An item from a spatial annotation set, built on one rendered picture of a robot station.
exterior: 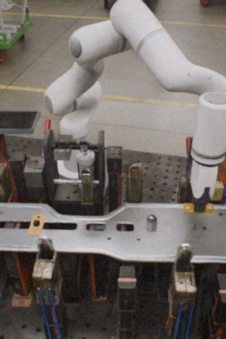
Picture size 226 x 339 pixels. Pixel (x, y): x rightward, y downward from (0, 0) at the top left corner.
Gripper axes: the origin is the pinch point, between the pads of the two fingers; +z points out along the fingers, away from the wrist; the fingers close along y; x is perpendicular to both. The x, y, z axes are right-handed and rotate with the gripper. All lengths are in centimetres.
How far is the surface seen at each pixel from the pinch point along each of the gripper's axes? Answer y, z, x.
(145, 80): -325, 110, -1
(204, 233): 1.9, 10.4, 2.5
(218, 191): -10.9, 5.5, 7.9
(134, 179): -14.7, 4.3, -17.9
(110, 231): 2.0, 10.4, -24.6
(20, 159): -20, 1, -55
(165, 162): -73, 40, -1
